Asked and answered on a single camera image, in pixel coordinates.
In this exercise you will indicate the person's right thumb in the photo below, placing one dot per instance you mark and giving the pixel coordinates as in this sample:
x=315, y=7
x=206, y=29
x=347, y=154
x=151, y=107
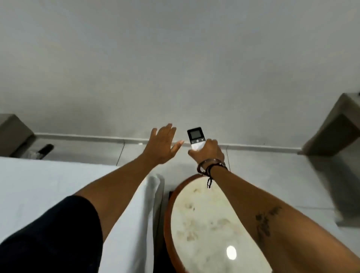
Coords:
x=193, y=153

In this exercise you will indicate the large brown cabinet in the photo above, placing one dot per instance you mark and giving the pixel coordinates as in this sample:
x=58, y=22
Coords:
x=334, y=129

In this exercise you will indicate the person's left thumb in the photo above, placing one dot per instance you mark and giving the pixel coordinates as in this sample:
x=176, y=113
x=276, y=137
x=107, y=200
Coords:
x=177, y=146

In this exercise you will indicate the person's right hand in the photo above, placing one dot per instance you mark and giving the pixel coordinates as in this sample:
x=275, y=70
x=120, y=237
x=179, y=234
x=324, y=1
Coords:
x=209, y=153

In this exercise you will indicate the white remote control black display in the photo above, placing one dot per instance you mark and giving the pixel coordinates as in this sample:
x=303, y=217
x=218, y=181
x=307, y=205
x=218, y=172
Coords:
x=196, y=135

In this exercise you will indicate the person's left hand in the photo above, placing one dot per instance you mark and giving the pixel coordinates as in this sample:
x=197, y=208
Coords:
x=160, y=149

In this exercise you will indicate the round marble wood-rimmed side table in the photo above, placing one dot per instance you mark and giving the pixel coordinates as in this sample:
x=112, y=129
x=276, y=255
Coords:
x=202, y=225

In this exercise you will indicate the person's right forearm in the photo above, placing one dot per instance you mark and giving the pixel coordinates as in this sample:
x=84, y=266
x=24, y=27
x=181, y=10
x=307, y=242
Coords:
x=270, y=219

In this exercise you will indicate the small brown cabinet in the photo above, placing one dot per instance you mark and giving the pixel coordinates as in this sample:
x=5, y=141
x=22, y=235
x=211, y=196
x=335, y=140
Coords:
x=14, y=133

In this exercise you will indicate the person's left forearm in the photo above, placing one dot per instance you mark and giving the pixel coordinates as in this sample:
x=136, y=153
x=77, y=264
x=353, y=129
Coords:
x=118, y=185

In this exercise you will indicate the black shirt sleeve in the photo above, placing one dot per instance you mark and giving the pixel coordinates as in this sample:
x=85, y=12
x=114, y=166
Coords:
x=53, y=239

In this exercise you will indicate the white baseboard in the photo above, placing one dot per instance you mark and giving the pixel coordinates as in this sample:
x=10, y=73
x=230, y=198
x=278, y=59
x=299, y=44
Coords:
x=90, y=138

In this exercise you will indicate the person's left little finger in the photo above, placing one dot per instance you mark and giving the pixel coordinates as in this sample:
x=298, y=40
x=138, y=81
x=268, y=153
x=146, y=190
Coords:
x=153, y=135

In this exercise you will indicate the black object on floor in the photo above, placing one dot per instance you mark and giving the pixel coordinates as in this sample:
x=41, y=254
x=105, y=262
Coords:
x=45, y=149

